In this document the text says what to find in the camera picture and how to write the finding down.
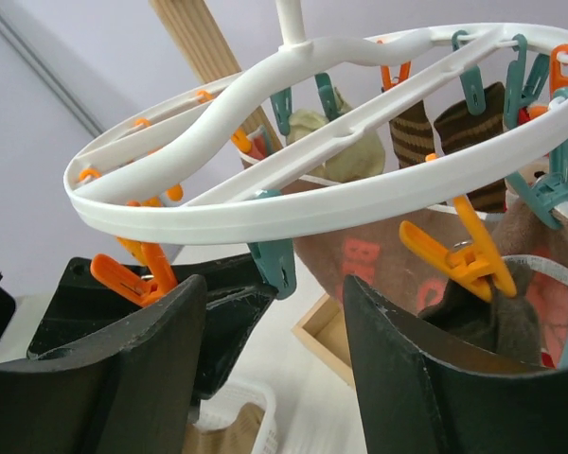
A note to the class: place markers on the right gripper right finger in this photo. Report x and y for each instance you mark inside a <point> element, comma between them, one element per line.
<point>422,390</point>

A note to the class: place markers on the tan sock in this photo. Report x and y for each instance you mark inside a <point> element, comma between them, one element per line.
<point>237,438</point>

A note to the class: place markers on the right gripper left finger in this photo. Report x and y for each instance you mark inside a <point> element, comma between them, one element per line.
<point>123,389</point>

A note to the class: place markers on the orange clip front left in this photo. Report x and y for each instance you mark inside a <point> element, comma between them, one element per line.
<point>131,286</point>

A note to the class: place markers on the cream sock on hanger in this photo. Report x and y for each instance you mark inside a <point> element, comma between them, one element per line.
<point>339,151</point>

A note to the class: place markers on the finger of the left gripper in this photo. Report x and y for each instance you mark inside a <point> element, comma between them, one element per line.
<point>237,298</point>

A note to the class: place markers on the white round clip hanger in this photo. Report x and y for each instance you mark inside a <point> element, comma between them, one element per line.
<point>105,177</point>

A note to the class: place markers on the yellow clip front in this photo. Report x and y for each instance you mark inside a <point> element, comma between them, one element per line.
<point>477,267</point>

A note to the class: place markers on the striped brown sock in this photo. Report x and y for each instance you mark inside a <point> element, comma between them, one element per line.
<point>459,129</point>
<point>412,136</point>

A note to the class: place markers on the white plastic basket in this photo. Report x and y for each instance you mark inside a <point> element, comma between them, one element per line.
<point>222,409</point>

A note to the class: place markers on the striped brown sock left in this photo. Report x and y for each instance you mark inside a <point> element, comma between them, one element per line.
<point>412,136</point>

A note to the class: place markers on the striped brown sock right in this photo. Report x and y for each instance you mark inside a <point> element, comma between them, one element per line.
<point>459,129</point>

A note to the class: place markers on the teal clip front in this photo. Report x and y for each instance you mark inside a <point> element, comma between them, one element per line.
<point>275,263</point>

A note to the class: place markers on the dark brown sock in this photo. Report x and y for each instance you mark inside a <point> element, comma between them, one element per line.
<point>509,327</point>

